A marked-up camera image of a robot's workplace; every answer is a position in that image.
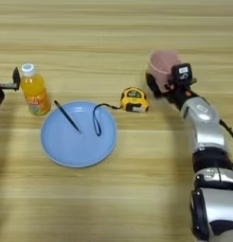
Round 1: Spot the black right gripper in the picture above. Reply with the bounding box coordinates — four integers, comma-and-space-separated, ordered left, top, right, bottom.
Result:
145, 72, 199, 110

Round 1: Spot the pink plastic cup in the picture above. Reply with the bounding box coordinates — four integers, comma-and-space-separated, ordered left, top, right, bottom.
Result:
146, 49, 183, 94

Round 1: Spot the yellow tape measure with strap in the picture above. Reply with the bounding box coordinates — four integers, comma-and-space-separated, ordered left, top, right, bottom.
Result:
92, 87, 150, 137

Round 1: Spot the black pen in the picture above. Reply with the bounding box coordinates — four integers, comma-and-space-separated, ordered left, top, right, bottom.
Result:
53, 99, 82, 133

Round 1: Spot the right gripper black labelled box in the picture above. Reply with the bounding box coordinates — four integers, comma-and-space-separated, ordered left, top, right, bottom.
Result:
170, 62, 193, 86

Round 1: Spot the orange juice bottle white cap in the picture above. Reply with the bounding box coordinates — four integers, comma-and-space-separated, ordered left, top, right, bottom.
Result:
20, 62, 52, 117

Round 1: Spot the light blue round plate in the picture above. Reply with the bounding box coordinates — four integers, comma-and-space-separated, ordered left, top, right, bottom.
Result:
40, 100, 117, 168

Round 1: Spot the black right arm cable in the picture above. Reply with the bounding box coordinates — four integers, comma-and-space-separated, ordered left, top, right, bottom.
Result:
218, 118, 233, 168

